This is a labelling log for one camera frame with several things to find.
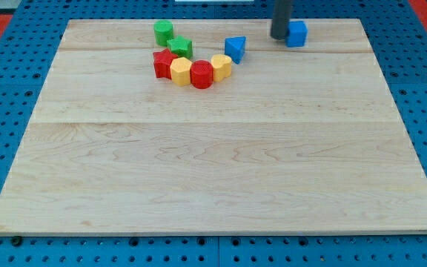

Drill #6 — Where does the green cylinder block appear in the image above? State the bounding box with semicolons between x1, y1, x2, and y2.
153;19;173;47

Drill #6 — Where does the green star block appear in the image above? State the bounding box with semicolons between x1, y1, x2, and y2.
167;36;193;59

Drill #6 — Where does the blue cube block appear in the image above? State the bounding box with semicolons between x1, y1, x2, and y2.
285;21;308;47

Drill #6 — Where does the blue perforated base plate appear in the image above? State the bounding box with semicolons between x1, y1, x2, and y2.
0;0;427;266

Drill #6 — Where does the red star block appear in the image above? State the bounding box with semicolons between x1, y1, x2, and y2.
153;48;178;79

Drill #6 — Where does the light wooden board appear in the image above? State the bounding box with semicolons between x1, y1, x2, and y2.
0;19;427;237

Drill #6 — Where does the yellow heart block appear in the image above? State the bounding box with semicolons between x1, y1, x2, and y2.
211;54;232;82

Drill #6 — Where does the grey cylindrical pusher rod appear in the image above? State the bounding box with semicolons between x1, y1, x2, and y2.
270;0;294;40

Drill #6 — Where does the blue triangle block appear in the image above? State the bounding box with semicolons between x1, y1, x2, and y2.
224;36;246;65

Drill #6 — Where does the yellow hexagon block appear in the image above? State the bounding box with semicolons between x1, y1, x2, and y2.
170;57;192;86

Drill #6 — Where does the red cylinder block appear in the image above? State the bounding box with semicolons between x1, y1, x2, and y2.
190;60;214;89

